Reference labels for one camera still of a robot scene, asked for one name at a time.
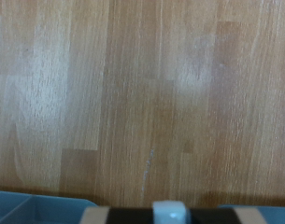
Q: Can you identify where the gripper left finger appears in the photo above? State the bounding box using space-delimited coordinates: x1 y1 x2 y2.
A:
79 205 155 224

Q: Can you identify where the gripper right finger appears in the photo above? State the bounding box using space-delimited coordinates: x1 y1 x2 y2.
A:
188 206 268 224

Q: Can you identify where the dark grey cutlery holder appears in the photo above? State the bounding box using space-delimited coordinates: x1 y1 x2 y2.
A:
0 189 285 224

